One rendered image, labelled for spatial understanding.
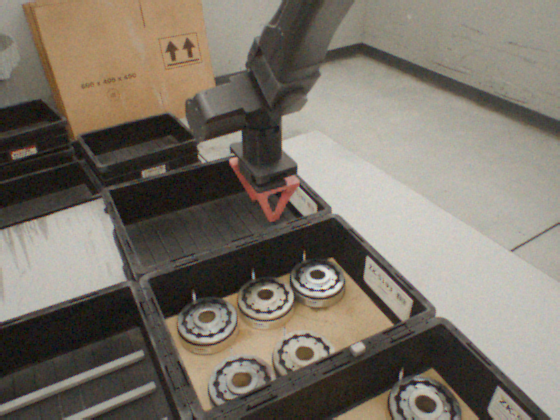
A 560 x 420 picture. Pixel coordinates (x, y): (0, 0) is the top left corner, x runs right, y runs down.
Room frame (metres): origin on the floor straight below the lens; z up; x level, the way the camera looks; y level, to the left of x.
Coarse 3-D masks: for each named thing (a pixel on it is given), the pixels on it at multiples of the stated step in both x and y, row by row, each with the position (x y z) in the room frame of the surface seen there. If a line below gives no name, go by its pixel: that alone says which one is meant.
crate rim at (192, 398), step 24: (336, 216) 0.77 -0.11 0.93; (264, 240) 0.70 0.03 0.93; (360, 240) 0.70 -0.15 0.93; (192, 264) 0.63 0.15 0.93; (384, 264) 0.63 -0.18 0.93; (144, 288) 0.57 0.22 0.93; (408, 288) 0.57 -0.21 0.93; (432, 312) 0.52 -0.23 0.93; (168, 336) 0.47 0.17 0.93; (384, 336) 0.47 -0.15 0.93; (336, 360) 0.43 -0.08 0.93; (192, 384) 0.39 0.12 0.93; (264, 384) 0.39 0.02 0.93; (192, 408) 0.36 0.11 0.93; (216, 408) 0.36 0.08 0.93
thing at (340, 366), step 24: (408, 336) 0.47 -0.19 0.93; (456, 336) 0.48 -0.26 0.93; (360, 360) 0.43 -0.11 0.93; (480, 360) 0.43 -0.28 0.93; (288, 384) 0.39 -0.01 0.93; (312, 384) 0.39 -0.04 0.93; (504, 384) 0.40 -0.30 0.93; (240, 408) 0.36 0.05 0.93; (264, 408) 0.36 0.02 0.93; (528, 408) 0.36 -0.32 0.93
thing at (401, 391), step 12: (396, 384) 0.44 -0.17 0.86; (408, 384) 0.44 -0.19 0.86; (420, 384) 0.44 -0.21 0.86; (432, 384) 0.44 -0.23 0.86; (396, 396) 0.42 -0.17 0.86; (408, 396) 0.42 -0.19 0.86; (444, 396) 0.42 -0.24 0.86; (396, 408) 0.40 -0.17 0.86; (408, 408) 0.40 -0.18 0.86; (444, 408) 0.40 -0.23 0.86; (456, 408) 0.40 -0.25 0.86
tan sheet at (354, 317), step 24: (336, 264) 0.74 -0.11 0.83; (360, 288) 0.67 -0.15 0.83; (312, 312) 0.61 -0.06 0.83; (336, 312) 0.61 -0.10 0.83; (360, 312) 0.61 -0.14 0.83; (240, 336) 0.56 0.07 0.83; (264, 336) 0.56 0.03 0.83; (336, 336) 0.56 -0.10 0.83; (360, 336) 0.56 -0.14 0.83; (192, 360) 0.51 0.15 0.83; (216, 360) 0.51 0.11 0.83
